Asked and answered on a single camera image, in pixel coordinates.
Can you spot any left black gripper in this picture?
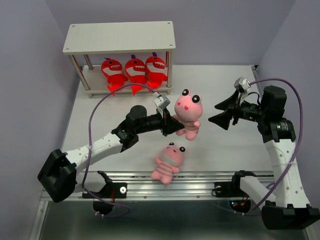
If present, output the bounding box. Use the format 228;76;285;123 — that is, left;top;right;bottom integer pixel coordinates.
135;106;184;136

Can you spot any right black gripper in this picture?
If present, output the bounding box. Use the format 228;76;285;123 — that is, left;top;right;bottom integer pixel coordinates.
208;89;268;130

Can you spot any pink frog plush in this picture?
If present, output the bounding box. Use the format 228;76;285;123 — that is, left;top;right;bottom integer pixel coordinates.
150;142;186;185
173;89;203;141

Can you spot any red shark plush purple tag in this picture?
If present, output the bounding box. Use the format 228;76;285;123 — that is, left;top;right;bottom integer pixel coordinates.
124;54;147;85

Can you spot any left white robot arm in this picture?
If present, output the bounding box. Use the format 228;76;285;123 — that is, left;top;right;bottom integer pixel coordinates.
37;105;184;203

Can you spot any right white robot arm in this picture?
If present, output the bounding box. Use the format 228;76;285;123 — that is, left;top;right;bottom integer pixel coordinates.
208;85;320;230

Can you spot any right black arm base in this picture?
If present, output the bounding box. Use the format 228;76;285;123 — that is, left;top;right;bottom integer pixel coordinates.
211;170;256;198

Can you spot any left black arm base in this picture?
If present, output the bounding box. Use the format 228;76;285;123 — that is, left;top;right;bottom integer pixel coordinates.
82;170;128;199

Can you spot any white two-tier shelf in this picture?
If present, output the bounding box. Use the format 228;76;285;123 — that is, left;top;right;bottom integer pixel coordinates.
62;21;176;97

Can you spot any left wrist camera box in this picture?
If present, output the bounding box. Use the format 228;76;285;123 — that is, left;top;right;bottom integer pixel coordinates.
152;92;171;111

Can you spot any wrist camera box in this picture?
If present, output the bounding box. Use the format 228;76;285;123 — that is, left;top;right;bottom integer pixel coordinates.
233;76;251;93
152;92;171;111

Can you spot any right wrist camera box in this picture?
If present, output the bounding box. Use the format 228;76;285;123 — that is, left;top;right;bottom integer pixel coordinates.
233;76;251;93

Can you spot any aluminium rail frame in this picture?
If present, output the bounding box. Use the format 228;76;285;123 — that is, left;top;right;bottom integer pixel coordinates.
41;65;309;202

